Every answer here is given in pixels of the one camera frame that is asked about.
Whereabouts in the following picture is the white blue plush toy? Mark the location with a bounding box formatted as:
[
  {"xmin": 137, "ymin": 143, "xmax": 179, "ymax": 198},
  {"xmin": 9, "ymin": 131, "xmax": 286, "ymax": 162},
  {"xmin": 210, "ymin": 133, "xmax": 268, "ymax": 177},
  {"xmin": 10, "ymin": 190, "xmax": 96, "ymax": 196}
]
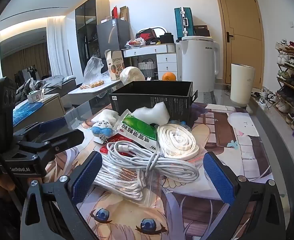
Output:
[{"xmin": 91, "ymin": 109, "xmax": 119, "ymax": 144}]

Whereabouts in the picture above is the bagged white rope bundle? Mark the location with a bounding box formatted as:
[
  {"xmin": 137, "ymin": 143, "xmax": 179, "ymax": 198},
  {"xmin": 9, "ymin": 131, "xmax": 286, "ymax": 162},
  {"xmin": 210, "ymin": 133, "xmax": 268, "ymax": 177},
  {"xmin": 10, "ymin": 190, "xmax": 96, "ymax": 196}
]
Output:
[{"xmin": 93, "ymin": 153, "xmax": 148, "ymax": 202}]

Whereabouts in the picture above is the red balloon glue packet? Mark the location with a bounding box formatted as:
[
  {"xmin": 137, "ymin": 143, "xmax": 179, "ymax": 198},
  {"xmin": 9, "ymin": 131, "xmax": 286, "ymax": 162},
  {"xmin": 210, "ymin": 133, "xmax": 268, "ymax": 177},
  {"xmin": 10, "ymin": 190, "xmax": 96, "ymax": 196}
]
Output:
[{"xmin": 99, "ymin": 134, "xmax": 133, "ymax": 154}]

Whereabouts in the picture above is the green white medicine packet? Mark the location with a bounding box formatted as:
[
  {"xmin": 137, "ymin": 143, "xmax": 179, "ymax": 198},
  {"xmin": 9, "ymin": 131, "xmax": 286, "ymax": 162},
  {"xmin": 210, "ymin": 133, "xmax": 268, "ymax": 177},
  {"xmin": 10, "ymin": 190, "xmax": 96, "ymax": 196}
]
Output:
[{"xmin": 113, "ymin": 109, "xmax": 157, "ymax": 153}]

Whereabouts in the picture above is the white charging cable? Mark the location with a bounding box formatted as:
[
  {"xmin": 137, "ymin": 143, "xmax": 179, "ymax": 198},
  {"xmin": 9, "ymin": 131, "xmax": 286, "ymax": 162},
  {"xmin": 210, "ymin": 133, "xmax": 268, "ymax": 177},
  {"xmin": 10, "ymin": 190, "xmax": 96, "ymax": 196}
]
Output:
[{"xmin": 106, "ymin": 140, "xmax": 200, "ymax": 183}]

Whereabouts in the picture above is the bagged white strap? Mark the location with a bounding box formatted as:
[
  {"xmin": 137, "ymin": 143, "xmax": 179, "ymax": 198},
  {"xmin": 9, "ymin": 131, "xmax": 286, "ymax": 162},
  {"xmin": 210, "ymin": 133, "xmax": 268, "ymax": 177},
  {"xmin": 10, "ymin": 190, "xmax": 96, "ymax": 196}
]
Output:
[{"xmin": 156, "ymin": 120, "xmax": 200, "ymax": 162}]

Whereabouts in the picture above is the person's left hand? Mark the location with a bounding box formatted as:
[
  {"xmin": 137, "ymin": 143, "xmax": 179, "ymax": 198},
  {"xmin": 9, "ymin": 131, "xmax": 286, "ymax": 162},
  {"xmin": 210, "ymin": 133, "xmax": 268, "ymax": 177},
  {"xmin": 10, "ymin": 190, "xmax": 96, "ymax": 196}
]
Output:
[{"xmin": 0, "ymin": 174, "xmax": 16, "ymax": 197}]

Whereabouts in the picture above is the grey low cabinet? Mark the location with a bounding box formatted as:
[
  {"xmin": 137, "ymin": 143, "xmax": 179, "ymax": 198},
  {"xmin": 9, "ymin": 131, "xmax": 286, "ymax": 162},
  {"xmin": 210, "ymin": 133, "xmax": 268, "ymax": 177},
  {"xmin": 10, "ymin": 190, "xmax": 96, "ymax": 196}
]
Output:
[{"xmin": 13, "ymin": 94, "xmax": 65, "ymax": 132}]

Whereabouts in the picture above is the tissue box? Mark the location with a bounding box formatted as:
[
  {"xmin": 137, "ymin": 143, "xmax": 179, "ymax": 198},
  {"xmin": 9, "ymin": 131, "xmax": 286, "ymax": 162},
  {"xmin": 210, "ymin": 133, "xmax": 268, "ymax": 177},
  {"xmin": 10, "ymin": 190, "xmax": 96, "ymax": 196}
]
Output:
[{"xmin": 27, "ymin": 89, "xmax": 45, "ymax": 103}]

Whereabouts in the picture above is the grey sofa with clothes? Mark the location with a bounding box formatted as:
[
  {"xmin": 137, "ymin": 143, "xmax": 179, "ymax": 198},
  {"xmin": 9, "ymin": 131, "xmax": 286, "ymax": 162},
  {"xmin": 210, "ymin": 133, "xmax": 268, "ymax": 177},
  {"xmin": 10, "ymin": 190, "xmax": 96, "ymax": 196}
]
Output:
[{"xmin": 16, "ymin": 75, "xmax": 76, "ymax": 105}]

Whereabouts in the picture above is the anime printed desk mat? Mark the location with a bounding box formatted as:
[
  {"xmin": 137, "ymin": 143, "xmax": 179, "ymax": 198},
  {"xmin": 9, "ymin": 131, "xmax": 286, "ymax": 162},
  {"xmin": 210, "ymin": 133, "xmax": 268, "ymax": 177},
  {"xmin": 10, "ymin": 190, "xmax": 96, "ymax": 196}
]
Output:
[{"xmin": 44, "ymin": 103, "xmax": 272, "ymax": 239}]

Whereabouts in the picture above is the grey side table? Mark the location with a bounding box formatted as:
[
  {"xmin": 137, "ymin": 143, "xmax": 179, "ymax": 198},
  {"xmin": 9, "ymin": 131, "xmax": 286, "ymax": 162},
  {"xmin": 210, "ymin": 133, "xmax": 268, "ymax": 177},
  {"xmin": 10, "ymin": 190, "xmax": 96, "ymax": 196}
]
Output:
[{"xmin": 67, "ymin": 80, "xmax": 122, "ymax": 105}]

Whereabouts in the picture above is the clear plastic snack bag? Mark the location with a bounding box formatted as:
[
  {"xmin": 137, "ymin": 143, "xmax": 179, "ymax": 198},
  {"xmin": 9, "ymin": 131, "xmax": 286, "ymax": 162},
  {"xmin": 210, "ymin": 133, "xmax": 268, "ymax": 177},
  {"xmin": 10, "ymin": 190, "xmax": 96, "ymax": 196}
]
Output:
[{"xmin": 80, "ymin": 56, "xmax": 105, "ymax": 89}]

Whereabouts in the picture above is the white curtain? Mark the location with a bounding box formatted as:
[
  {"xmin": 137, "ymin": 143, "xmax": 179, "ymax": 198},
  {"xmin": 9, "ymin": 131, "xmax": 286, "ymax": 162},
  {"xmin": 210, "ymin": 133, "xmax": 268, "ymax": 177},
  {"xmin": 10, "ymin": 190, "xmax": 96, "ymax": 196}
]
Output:
[{"xmin": 46, "ymin": 16, "xmax": 72, "ymax": 76}]

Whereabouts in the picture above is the printed fruit carton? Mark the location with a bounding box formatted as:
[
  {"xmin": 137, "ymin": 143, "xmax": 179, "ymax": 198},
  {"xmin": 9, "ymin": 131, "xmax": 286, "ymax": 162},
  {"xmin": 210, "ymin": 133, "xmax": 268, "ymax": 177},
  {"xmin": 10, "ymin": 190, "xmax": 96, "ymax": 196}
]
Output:
[{"xmin": 105, "ymin": 50, "xmax": 125, "ymax": 81}]

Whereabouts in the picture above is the bagged white yarn ball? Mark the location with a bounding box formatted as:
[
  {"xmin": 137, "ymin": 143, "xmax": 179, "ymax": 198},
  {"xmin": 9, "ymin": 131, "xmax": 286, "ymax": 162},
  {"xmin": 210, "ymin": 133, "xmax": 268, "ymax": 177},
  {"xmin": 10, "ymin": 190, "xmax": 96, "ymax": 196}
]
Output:
[{"xmin": 120, "ymin": 66, "xmax": 145, "ymax": 85}]

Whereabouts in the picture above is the dark grey refrigerator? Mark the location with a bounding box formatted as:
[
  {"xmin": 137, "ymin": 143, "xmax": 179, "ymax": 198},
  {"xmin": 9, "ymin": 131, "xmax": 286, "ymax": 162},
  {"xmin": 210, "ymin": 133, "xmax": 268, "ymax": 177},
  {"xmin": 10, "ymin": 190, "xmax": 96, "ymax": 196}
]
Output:
[{"xmin": 97, "ymin": 18, "xmax": 131, "ymax": 59}]

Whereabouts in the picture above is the black glass cabinet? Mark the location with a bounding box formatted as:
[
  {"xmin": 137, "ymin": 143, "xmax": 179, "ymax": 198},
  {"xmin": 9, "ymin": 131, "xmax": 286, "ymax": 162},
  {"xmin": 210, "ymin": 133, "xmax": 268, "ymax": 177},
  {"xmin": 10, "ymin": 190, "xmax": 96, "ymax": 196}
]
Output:
[{"xmin": 75, "ymin": 0, "xmax": 110, "ymax": 73}]

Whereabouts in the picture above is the woven striped basket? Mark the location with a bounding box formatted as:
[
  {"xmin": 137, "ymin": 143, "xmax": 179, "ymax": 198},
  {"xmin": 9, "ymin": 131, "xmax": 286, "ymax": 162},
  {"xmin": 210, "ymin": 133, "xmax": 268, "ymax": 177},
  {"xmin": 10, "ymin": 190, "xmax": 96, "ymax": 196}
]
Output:
[{"xmin": 138, "ymin": 59, "xmax": 157, "ymax": 78}]

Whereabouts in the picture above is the black cardboard storage box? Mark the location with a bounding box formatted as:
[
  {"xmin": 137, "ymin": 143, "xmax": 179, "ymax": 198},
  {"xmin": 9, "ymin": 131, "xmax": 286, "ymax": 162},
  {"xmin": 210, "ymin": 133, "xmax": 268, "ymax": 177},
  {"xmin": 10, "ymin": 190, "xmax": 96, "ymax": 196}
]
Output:
[{"xmin": 110, "ymin": 80, "xmax": 198, "ymax": 125}]

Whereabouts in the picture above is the wooden shoe rack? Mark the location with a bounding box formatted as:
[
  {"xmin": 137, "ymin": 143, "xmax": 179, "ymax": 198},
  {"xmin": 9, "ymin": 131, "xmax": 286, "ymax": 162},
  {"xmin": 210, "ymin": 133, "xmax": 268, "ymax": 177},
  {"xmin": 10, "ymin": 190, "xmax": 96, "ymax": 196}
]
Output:
[{"xmin": 274, "ymin": 39, "xmax": 294, "ymax": 129}]

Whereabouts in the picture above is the orange fruit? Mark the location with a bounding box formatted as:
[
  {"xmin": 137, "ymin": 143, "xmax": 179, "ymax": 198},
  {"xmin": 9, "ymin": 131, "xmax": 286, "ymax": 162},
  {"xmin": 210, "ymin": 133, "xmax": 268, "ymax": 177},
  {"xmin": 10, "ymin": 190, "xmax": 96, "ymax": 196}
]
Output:
[{"xmin": 162, "ymin": 72, "xmax": 176, "ymax": 81}]

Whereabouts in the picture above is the red black shoe bag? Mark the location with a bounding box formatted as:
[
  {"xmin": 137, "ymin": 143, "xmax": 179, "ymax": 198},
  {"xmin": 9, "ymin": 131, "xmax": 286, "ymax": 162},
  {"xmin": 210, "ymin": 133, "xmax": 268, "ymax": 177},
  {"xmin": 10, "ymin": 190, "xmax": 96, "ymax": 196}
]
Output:
[{"xmin": 136, "ymin": 28, "xmax": 157, "ymax": 43}]

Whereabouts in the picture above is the white drawer desk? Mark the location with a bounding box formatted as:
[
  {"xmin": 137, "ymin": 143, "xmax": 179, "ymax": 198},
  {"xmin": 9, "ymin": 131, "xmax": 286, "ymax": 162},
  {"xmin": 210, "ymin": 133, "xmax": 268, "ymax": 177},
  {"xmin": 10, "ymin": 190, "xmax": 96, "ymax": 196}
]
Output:
[{"xmin": 123, "ymin": 43, "xmax": 181, "ymax": 80}]

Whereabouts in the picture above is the black handbag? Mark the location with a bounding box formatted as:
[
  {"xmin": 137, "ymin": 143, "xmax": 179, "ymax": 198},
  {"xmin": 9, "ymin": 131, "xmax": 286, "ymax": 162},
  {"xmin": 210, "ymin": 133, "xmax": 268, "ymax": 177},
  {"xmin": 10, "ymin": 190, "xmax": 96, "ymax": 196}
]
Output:
[{"xmin": 159, "ymin": 33, "xmax": 175, "ymax": 44}]

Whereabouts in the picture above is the white electric kettle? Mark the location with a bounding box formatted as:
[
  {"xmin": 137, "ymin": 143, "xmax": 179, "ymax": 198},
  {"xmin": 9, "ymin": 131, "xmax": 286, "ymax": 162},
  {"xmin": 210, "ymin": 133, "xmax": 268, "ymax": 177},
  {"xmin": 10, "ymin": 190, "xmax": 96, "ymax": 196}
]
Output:
[{"xmin": 177, "ymin": 36, "xmax": 220, "ymax": 93}]

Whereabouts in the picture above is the teal suitcase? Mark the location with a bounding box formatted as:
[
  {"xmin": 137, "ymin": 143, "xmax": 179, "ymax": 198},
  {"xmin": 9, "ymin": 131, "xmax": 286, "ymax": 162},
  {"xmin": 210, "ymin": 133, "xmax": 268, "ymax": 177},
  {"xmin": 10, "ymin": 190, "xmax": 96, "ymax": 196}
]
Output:
[{"xmin": 174, "ymin": 7, "xmax": 194, "ymax": 40}]

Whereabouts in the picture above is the wooden door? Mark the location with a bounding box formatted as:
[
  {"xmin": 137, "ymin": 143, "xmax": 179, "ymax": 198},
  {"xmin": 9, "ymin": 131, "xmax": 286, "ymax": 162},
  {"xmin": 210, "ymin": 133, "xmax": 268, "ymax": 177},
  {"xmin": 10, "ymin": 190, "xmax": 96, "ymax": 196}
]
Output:
[{"xmin": 218, "ymin": 0, "xmax": 264, "ymax": 89}]

